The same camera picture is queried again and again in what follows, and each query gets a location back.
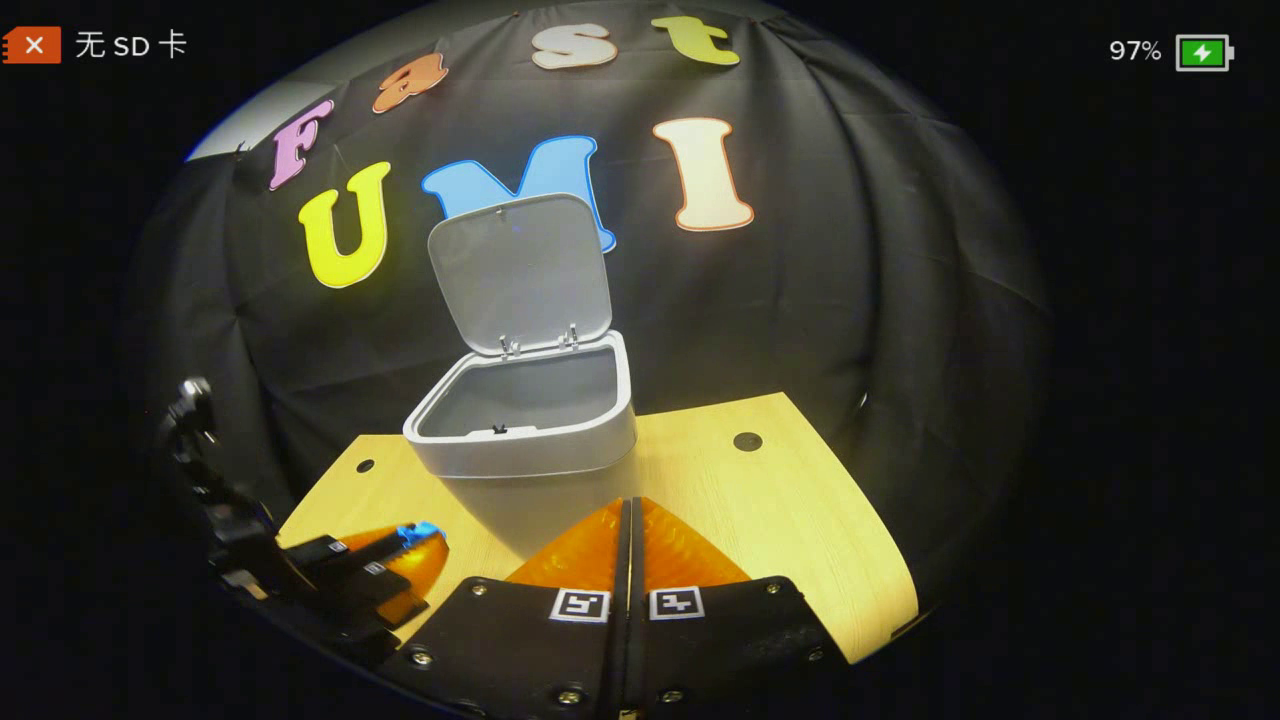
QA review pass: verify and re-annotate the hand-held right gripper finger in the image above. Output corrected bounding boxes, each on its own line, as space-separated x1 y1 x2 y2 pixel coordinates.
385 497 633 720
630 497 851 720

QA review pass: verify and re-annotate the white desktop garbage bin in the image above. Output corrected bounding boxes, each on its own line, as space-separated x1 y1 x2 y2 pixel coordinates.
403 192 638 561

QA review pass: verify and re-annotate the black backdrop cloth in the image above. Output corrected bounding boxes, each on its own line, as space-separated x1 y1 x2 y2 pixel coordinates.
130 5 1051 601

